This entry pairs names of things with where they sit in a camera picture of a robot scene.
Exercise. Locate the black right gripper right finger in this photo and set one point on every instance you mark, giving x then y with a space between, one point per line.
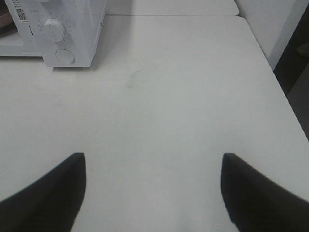
257 204

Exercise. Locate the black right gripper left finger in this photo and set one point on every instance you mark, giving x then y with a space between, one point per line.
50 204

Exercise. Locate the white round door button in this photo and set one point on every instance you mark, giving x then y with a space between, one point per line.
65 56

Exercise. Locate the pink round plate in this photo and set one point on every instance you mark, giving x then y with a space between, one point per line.
5 16

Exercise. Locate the white microwave oven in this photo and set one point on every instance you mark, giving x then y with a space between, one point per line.
65 33

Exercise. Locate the white lower timer knob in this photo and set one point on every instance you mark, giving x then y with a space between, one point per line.
53 30

